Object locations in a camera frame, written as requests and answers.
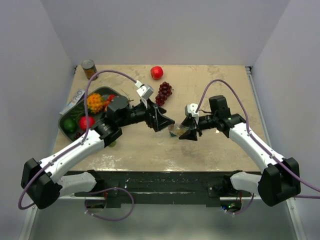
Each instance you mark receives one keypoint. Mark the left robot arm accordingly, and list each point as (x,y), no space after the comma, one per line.
(45,181)

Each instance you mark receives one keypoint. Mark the teal weekly pill organizer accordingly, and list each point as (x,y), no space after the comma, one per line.
(173,133)

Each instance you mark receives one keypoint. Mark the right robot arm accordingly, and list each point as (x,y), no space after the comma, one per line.
(274,185)

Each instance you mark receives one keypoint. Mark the tin can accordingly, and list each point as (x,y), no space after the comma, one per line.
(89,68)

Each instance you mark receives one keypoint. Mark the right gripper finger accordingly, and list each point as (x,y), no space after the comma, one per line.
(188,121)
(190,134)

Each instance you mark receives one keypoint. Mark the green bottle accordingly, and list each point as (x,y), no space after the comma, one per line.
(112,144)

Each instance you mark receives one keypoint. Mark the green lime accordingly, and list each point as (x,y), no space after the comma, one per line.
(69,125)

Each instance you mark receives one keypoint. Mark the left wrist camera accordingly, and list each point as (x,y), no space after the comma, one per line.
(145,91)

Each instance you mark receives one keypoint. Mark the red apple in tray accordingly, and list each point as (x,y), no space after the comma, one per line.
(83,122)

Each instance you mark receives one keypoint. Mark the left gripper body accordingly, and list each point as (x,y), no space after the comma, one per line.
(151,121)

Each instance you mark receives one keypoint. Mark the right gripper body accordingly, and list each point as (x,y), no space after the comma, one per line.
(196,126)

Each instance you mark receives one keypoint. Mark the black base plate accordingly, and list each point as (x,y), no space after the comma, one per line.
(165,188)

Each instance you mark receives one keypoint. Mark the dark grey tray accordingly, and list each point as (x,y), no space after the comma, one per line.
(78,111)

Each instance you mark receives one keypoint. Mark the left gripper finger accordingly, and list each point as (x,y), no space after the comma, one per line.
(153,105)
(163,122)

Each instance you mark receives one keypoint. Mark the red apple on table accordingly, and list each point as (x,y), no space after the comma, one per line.
(156,72)

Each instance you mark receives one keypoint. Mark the red grape bunch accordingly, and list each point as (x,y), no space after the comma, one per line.
(164,92)

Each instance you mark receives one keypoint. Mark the orange flower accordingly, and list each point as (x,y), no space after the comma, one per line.
(95,103)

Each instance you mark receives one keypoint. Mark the red cherry bunch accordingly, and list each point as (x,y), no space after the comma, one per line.
(110,98)

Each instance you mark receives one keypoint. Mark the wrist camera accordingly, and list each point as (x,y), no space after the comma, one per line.
(145,91)
(191,109)

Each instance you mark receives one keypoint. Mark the dark grapes in tray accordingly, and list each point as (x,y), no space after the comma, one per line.
(77,135)

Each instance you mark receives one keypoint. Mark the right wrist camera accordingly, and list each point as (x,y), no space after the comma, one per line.
(191,109)

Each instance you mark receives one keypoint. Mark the white toothpaste box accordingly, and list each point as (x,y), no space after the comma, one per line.
(79,95)

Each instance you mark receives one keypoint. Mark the clear pill bottle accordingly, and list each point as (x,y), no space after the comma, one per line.
(177,128)

